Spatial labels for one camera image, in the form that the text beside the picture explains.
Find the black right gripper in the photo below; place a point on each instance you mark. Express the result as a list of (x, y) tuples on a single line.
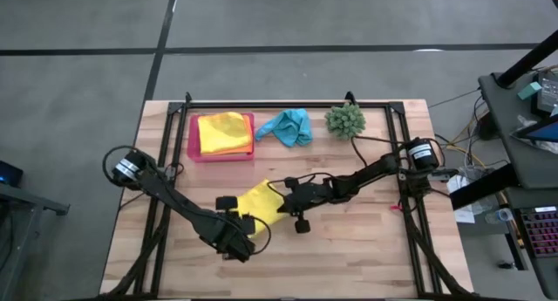
[(309, 195)]

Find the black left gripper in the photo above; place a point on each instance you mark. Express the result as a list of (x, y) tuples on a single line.
[(235, 240)]

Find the yellow microfiber towel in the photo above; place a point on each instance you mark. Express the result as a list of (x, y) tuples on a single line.
[(261, 203), (224, 131)]

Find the orange microfiber towel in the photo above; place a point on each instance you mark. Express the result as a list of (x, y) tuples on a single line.
[(248, 150)]

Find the blue microfiber towel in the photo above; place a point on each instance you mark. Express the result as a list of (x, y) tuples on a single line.
[(290, 126)]

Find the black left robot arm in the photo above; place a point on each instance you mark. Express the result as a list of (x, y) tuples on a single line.
[(174, 205)]

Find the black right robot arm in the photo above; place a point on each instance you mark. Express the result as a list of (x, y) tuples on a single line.
[(375, 170)]

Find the pink translucent plastic tray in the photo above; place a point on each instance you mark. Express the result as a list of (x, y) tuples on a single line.
[(194, 155)]

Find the green artificial potted plant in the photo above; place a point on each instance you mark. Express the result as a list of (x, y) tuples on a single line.
[(345, 121)]

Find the white paper sheet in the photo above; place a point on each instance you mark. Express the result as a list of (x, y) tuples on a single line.
[(462, 205)]

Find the grey metal shelf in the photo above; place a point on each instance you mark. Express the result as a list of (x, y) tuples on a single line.
[(26, 205)]

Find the clear plastic water bottle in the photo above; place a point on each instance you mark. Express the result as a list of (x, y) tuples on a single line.
[(501, 215)]

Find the dark computer desk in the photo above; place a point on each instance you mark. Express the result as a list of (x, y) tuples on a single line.
[(512, 196)]

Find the dark device with blue light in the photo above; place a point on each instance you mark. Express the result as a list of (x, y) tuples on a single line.
[(8, 173)]

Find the grey side desk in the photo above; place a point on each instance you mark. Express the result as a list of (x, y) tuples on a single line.
[(532, 170)]

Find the backlit computer keyboard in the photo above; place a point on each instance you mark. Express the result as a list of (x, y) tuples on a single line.
[(542, 231)]

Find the tablet with blue screen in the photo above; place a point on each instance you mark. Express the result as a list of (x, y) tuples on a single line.
[(542, 131)]

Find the small teal box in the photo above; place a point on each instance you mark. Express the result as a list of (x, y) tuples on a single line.
[(529, 90)]

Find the black slanted pole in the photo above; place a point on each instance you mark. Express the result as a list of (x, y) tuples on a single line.
[(523, 61)]

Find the black electronic device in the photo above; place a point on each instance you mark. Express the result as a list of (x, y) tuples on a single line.
[(547, 96)]

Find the black aluminium rig frame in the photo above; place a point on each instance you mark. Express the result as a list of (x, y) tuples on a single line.
[(283, 105)]

